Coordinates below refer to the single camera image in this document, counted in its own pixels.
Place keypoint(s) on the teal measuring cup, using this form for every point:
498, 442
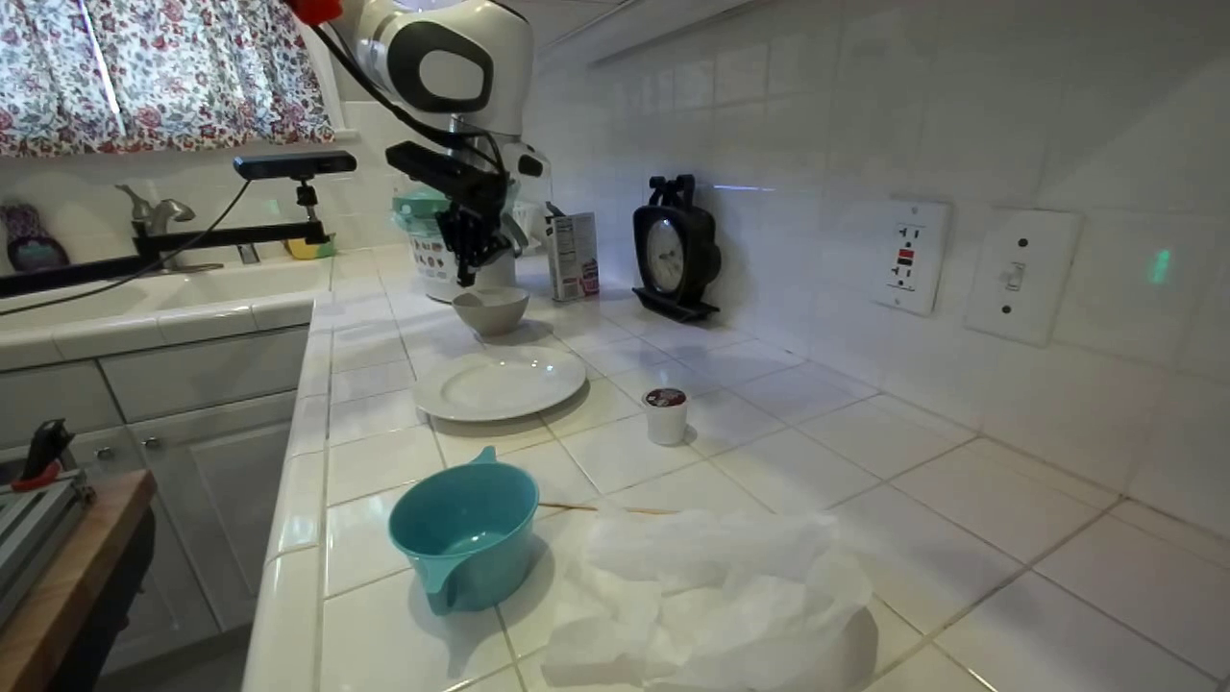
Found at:
465, 538

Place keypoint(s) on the grey bowl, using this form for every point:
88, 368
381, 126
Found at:
494, 311

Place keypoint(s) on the small white coffee pod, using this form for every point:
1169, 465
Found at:
667, 418

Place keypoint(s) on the floral curtain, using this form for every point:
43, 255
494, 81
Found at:
153, 71

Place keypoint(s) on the yellow sponge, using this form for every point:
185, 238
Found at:
310, 249

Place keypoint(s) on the white light switch plate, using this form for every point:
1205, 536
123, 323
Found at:
1018, 276

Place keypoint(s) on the white drawer base cabinet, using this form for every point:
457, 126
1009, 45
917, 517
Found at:
179, 423

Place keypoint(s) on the black stereo camera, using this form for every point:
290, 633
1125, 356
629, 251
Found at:
292, 163

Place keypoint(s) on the black and red tool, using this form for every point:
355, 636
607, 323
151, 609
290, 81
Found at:
43, 449

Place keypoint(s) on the metal robot mounting rail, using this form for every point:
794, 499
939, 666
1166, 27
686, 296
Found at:
30, 533

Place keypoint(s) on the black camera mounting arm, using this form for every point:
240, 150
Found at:
194, 238

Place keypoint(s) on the green topped container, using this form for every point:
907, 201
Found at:
426, 251

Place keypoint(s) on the black table clock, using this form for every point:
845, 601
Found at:
672, 251

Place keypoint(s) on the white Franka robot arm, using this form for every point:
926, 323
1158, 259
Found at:
445, 64

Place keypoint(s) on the crumpled white paper towel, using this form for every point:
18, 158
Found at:
715, 601

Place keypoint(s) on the white wall outlet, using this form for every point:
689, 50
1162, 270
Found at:
913, 255

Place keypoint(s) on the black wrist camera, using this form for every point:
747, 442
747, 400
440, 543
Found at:
426, 167

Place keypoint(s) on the chrome faucet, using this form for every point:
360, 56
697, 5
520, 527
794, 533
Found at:
153, 215

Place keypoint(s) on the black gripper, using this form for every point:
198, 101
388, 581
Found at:
478, 222

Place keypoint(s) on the wooden table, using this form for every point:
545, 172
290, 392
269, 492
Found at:
76, 579

